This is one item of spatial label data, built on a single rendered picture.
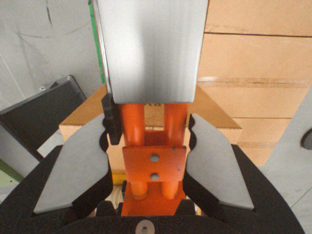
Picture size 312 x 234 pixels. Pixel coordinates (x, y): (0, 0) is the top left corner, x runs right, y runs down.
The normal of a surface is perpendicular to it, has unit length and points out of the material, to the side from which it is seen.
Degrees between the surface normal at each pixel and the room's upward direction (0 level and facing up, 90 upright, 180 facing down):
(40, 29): 0
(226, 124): 90
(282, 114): 0
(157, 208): 90
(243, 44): 0
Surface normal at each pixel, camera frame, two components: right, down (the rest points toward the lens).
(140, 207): 0.00, -0.87
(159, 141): 0.03, 0.49
